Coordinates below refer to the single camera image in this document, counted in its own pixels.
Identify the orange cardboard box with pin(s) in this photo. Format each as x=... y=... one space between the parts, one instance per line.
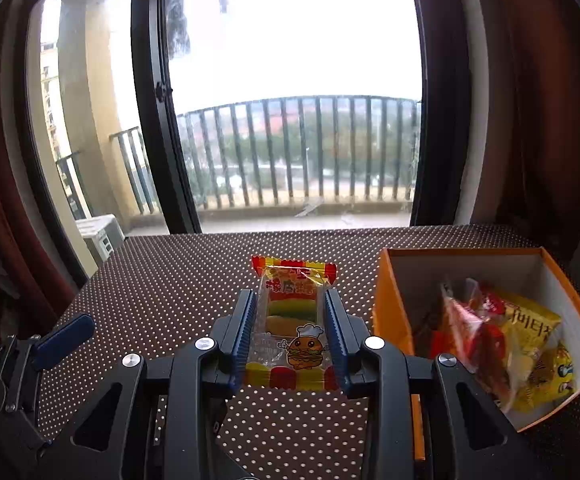
x=392 y=305

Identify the white air conditioner unit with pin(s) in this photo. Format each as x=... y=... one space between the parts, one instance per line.
x=102 y=237

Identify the clear red snack packet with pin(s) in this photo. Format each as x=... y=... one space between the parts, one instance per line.
x=470 y=345

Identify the yellow snack bag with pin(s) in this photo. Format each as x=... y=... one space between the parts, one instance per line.
x=535 y=330

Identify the burger gummy candy packet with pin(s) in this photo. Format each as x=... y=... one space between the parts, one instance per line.
x=290 y=320

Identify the black window frame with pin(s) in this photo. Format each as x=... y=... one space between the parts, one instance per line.
x=160 y=160

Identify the dark hanging cloth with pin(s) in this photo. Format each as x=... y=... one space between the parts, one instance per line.
x=177 y=25

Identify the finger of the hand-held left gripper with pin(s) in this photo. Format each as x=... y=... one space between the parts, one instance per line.
x=65 y=340

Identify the brown dotted tablecloth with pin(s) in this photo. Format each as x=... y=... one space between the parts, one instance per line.
x=170 y=280

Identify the dark red curtain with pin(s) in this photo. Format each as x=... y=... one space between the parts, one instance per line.
x=0 y=160
x=535 y=110

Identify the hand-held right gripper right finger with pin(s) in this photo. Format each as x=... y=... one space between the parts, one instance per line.
x=337 y=345

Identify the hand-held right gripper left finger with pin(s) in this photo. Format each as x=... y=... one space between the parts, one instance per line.
x=244 y=340

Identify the balcony railing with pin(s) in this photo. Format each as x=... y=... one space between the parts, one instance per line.
x=122 y=132

